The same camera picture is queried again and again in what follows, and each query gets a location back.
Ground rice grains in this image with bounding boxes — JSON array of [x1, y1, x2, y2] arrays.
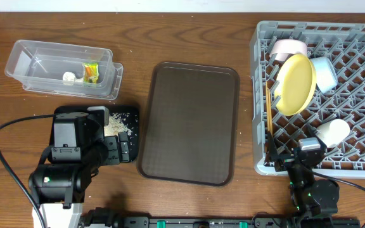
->
[[104, 112, 139, 137]]

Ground grey dishwasher rack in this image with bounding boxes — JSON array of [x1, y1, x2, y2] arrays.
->
[[250, 21, 365, 179]]

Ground green orange snack wrapper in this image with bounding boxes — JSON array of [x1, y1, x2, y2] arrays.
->
[[82, 63, 99, 84]]

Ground light blue bowl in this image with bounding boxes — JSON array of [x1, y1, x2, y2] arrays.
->
[[311, 57, 338, 94]]

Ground dark brown serving tray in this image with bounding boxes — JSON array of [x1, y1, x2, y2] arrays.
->
[[137, 62, 240, 187]]

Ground white tissue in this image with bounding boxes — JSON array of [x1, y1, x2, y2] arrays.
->
[[62, 72, 84, 86]]

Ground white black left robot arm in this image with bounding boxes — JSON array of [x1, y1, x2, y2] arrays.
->
[[29, 106, 131, 227]]

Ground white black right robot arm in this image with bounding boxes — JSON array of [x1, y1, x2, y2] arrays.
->
[[267, 132, 360, 228]]

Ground yellow round plate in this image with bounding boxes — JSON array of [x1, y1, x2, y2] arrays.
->
[[274, 54, 317, 116]]

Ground small light green bowl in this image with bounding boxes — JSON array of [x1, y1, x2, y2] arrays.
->
[[316, 119, 350, 148]]

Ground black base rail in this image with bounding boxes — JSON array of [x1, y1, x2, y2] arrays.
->
[[75, 208, 360, 228]]

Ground white pink bowl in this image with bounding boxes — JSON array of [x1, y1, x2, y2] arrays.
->
[[269, 39, 307, 61]]

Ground black rectangular tray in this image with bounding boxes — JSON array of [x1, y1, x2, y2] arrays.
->
[[104, 104, 139, 163]]

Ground clear plastic bin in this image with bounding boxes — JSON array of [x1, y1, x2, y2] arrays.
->
[[4, 40, 114, 85]]

